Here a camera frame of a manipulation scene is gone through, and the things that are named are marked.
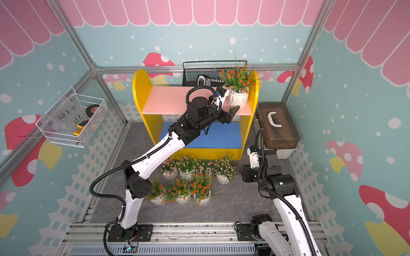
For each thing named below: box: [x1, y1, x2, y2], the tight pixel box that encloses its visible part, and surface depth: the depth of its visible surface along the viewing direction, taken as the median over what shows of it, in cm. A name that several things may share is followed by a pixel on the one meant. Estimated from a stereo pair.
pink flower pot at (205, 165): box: [195, 155, 215, 179], surface depth 83 cm
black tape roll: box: [85, 104, 100, 118], surface depth 81 cm
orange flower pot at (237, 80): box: [218, 62, 257, 109], surface depth 62 cm
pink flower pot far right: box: [211, 153, 237, 186], surface depth 82 cm
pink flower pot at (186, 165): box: [176, 154, 197, 183], surface depth 83 cm
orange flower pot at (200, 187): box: [187, 172, 214, 209], surface depth 75 cm
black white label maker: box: [196, 74, 225, 87], surface depth 91 cm
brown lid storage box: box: [253, 101, 301, 159], surface depth 94 cm
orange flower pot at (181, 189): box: [168, 178, 193, 205], surface depth 76 cm
